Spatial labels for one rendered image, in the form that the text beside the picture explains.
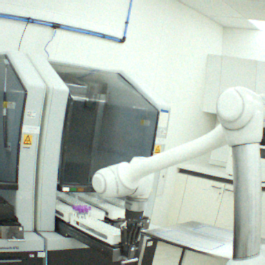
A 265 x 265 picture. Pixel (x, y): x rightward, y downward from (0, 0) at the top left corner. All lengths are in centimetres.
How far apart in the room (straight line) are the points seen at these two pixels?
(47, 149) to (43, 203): 26
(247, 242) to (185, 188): 317
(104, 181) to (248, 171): 52
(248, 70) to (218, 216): 162
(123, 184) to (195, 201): 285
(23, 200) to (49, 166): 23
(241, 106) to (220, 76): 339
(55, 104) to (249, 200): 102
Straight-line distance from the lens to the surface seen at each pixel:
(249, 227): 114
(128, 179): 139
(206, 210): 412
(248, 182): 112
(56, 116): 179
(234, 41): 485
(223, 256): 167
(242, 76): 430
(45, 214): 186
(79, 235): 179
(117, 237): 166
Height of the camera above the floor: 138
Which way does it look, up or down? 3 degrees down
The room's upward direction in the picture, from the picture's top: 9 degrees clockwise
